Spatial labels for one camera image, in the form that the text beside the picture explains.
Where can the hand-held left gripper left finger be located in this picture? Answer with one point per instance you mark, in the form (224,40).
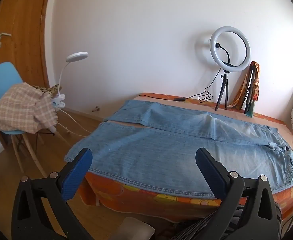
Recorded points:
(76,175)

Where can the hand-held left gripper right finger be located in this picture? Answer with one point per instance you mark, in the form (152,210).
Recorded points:
(208,172)

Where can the light blue denim pants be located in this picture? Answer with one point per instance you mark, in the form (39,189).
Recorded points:
(161,150)

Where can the bed with orange patterned sheet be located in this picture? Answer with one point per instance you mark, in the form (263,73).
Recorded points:
(136,200)

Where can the metal door stopper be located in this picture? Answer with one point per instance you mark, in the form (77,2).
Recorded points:
(96,109)

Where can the teal cloth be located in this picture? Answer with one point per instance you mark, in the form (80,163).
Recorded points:
(250,111)

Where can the pale plastic sheet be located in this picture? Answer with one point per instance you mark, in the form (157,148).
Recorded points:
(136,230)

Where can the beige plaid cloth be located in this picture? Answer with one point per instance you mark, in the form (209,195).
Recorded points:
(19,107)

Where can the leopard print cloth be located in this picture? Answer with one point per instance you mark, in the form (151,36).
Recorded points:
(47,90)

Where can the small black tripod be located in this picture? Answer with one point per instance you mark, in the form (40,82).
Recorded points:
(225,82)

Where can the orange patterned scarf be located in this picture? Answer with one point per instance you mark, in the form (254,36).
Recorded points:
(256,80)

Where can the white clip lamp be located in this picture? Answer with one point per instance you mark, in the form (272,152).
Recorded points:
(77,55)

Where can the black gooseneck phone holder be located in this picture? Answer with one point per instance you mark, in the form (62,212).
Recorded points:
(226,52)

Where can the light blue chair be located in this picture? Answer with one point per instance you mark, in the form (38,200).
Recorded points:
(1,77)

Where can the wooden door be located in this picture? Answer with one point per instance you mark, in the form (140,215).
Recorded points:
(19,17)

